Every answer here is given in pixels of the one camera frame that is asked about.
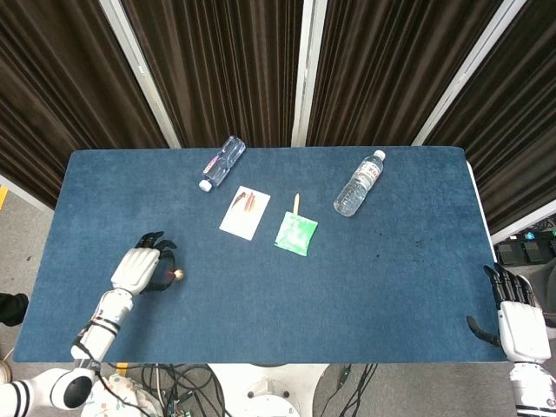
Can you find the black foot pedal unit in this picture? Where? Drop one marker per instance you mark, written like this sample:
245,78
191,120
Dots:
527,252

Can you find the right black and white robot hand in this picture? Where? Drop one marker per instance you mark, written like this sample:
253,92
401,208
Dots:
523,332

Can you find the small clear bottle pink label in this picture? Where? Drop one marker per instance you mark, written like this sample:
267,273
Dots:
221,164

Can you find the black shoe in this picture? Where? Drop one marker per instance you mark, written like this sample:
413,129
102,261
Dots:
12,308

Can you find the white card red drawing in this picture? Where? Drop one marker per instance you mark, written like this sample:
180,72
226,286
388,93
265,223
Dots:
244,215

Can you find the large clear bottle red label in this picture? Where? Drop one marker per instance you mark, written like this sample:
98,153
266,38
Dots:
358,184

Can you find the green ice pop wooden stick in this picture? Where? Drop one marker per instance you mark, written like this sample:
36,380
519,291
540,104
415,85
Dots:
296,234

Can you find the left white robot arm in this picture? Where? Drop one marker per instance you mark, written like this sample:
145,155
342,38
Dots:
102,330

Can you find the blue felt table mat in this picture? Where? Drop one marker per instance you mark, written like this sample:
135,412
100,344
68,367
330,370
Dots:
278,304

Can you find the dark brown curtain panel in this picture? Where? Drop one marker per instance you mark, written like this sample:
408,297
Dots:
521,130
217,65
56,87
382,65

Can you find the white partition post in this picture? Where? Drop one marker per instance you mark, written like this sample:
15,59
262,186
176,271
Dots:
141,74
307,74
467,74

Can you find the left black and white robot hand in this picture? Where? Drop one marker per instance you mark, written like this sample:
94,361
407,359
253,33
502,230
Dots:
134,269

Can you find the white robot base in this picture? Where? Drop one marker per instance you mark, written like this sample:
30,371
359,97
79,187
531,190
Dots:
269,388

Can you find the floral patterned cloth bag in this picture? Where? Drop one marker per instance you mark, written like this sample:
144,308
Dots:
126,399

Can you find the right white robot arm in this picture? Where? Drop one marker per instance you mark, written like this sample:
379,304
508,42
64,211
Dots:
531,391

